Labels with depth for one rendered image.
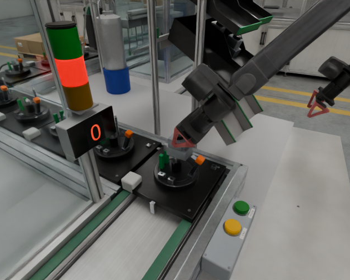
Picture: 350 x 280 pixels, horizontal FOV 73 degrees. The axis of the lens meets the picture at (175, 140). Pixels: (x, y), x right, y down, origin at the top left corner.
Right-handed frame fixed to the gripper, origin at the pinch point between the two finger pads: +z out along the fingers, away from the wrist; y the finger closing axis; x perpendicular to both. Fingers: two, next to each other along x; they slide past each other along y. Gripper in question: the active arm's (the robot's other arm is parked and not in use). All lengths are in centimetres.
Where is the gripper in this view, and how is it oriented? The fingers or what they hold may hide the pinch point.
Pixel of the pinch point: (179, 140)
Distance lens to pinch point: 66.9
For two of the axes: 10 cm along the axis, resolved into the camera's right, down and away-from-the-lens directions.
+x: 6.8, 7.4, 0.3
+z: -5.4, 4.6, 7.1
